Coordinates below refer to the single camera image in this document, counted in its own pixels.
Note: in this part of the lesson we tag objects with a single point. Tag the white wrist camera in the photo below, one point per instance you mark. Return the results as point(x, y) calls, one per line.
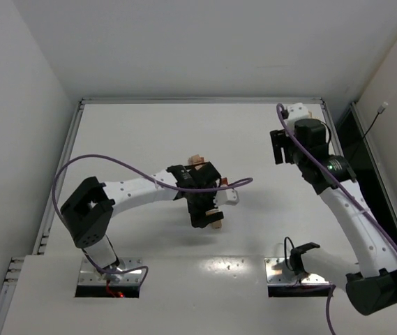
point(226, 197)
point(295, 112)

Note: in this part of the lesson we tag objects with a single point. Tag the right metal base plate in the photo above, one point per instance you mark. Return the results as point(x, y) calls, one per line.
point(278, 275)

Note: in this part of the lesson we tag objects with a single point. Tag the striped zebrawood block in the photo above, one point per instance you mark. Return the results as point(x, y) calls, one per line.
point(214, 215)

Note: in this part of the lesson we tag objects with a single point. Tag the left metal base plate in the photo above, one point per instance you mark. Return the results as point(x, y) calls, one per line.
point(128, 273)

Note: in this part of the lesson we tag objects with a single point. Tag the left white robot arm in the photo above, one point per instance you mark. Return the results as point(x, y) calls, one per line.
point(88, 211)

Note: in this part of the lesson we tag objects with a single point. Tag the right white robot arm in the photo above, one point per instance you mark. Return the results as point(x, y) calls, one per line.
point(371, 282)

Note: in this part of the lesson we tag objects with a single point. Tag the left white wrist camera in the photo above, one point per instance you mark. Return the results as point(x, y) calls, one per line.
point(226, 197)

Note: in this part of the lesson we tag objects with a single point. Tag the small light wood cube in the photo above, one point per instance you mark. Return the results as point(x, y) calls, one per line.
point(217, 225)

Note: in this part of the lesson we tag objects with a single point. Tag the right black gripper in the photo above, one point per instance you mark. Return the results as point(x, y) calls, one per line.
point(281, 147)

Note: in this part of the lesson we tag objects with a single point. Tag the metal base plate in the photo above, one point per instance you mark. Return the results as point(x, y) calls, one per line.
point(128, 273)
point(278, 275)

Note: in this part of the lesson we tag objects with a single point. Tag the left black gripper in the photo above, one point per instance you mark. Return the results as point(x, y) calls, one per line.
point(203, 206)

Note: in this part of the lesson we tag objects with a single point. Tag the aluminium table frame rail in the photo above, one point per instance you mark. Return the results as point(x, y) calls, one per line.
point(15, 265)

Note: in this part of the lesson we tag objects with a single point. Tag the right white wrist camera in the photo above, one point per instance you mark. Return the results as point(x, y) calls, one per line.
point(295, 112)

